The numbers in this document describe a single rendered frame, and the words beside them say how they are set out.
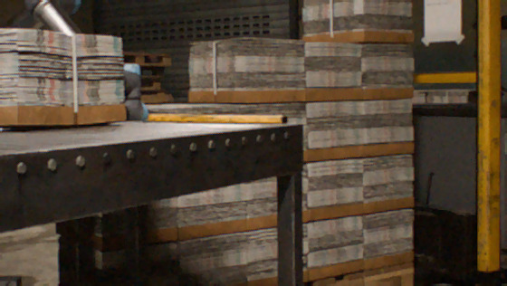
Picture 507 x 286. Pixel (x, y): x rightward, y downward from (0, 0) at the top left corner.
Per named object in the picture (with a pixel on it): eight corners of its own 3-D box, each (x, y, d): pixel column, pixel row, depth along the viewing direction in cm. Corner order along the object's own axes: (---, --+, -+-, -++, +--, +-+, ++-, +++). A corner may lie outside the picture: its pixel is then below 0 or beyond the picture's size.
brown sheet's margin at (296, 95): (188, 101, 316) (187, 90, 316) (246, 100, 332) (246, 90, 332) (244, 102, 285) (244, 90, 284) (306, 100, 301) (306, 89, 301)
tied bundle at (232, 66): (187, 103, 316) (186, 44, 315) (247, 101, 333) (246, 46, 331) (243, 104, 285) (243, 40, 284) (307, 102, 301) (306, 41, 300)
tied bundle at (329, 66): (247, 101, 332) (246, 46, 331) (301, 100, 349) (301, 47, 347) (306, 102, 301) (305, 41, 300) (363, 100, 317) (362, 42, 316)
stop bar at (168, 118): (154, 120, 227) (154, 114, 227) (289, 123, 203) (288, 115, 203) (147, 121, 225) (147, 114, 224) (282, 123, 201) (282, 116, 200)
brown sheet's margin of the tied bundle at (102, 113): (50, 122, 228) (49, 107, 228) (126, 119, 212) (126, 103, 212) (7, 125, 215) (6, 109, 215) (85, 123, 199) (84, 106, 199)
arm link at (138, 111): (130, 99, 256) (130, 126, 256) (108, 100, 247) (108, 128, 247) (149, 100, 252) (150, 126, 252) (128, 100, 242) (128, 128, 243)
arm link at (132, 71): (127, 63, 240) (127, 100, 241) (146, 64, 250) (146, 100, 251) (104, 64, 243) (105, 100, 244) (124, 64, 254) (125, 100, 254)
